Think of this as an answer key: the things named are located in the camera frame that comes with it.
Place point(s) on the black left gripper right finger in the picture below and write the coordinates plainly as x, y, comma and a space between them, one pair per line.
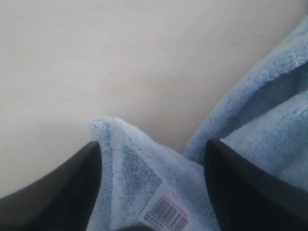
247, 198

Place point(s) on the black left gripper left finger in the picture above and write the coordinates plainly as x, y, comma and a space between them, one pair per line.
63, 200

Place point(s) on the light blue fluffy towel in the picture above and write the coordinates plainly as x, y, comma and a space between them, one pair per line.
264, 118

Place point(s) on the white barcode label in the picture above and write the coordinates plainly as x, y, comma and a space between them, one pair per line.
164, 212

